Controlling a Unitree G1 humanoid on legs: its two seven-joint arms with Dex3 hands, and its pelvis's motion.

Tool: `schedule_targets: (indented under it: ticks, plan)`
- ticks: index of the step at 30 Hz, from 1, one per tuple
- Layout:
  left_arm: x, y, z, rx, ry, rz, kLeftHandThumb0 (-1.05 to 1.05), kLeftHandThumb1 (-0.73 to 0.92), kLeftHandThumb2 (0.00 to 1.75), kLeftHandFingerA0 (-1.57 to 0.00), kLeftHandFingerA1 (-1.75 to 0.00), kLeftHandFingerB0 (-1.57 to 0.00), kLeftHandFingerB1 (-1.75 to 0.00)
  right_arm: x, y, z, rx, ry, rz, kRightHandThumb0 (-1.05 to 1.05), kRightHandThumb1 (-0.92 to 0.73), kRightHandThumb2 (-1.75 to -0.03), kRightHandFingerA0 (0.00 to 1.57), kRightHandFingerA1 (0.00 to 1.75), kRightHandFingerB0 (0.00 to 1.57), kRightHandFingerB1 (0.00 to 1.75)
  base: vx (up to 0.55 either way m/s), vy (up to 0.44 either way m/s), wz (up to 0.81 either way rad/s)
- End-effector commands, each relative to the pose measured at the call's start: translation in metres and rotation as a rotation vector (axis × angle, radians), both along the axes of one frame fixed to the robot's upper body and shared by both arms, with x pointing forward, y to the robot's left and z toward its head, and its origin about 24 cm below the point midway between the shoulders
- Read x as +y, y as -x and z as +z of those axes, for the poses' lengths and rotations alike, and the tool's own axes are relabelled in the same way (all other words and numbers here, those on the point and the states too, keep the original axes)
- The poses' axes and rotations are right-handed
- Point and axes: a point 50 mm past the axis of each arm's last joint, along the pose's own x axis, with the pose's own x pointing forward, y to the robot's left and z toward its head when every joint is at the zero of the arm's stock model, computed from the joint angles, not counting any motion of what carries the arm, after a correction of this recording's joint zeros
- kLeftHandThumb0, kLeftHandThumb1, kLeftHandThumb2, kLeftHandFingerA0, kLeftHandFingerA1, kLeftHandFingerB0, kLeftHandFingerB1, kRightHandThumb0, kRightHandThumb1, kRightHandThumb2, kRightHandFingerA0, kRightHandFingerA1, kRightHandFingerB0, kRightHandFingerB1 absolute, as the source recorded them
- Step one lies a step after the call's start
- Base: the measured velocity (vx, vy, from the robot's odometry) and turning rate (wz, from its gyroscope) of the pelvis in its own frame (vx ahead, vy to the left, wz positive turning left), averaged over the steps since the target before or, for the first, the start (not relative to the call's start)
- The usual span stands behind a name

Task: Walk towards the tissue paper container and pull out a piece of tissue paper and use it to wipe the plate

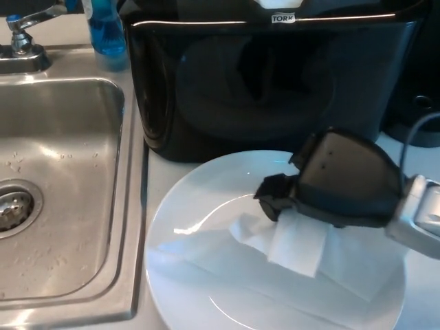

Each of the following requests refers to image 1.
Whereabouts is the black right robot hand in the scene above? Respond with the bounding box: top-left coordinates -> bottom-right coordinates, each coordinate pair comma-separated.
254,126 -> 410,230

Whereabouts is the white tissue paper sheet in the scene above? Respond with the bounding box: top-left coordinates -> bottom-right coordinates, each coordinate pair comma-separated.
254,0 -> 303,10
147,211 -> 402,303

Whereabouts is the white ceramic plate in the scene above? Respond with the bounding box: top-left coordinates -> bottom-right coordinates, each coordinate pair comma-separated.
144,150 -> 406,330

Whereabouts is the black Tork tissue dispenser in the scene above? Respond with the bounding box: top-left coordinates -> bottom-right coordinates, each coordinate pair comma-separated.
125,0 -> 429,162

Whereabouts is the black countertop appliance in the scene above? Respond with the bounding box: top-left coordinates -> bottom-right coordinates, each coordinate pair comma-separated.
383,0 -> 440,149

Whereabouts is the blue dish soap bottle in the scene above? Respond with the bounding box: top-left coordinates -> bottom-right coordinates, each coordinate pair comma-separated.
82,0 -> 129,72

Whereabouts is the stainless steel sink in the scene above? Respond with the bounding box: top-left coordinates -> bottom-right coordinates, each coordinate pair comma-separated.
0,44 -> 151,320

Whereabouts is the metal sink drain strainer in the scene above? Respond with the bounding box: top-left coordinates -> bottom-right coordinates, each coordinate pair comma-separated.
0,178 -> 45,240

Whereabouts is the chrome faucet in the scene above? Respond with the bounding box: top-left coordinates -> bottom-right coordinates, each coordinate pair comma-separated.
0,2 -> 68,75

